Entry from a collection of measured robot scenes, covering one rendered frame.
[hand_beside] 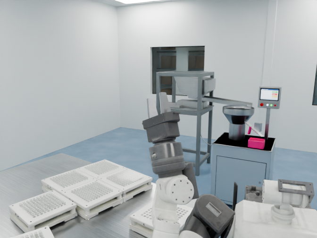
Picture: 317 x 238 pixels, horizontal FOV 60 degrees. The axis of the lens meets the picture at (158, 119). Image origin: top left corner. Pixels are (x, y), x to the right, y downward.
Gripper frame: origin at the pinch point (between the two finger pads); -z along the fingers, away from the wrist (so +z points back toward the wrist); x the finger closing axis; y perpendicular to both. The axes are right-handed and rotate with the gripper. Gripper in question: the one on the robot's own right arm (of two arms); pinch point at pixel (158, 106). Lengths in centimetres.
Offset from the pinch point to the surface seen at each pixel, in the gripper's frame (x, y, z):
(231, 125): -122, -228, -14
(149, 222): -51, -30, 41
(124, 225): -67, -27, 42
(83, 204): -84, -15, 29
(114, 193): -82, -34, 27
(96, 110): -474, -264, -127
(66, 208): -86, -7, 29
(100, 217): -80, -22, 37
